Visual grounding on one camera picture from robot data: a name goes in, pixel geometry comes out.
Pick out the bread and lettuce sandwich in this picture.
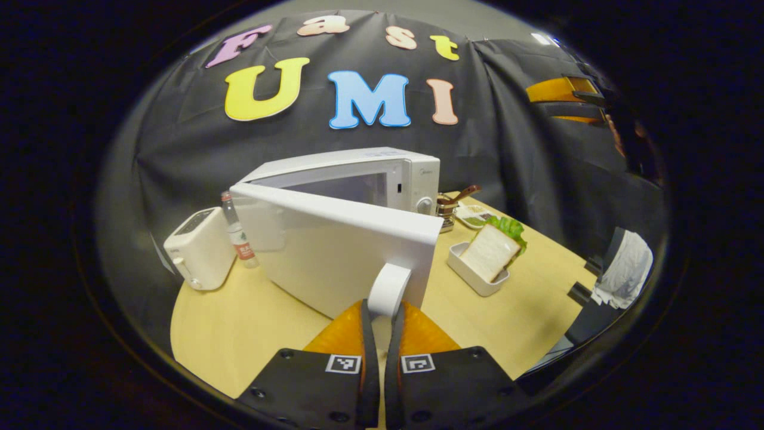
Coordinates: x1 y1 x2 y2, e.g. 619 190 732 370
458 216 528 283

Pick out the white cloth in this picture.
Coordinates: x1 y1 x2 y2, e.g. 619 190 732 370
591 230 654 309

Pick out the white rectangular tray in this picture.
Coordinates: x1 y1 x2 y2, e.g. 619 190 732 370
446 241 511 297

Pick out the white toaster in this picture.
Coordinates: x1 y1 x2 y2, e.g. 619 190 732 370
163 207 238 291

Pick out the black backdrop cloth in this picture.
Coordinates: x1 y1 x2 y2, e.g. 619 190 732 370
98 9 669 359

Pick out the clear plastic water bottle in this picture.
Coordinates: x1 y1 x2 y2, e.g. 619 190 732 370
221 191 259 269

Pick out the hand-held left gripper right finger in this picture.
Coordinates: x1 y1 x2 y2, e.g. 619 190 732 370
385 300 532 430

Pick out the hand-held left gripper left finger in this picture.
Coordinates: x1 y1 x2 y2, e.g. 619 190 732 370
236 299 381 430

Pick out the white divided dish with beans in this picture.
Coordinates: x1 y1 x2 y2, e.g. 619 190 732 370
455 204 496 229

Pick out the white microwave oven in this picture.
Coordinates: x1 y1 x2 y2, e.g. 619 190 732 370
230 148 445 320

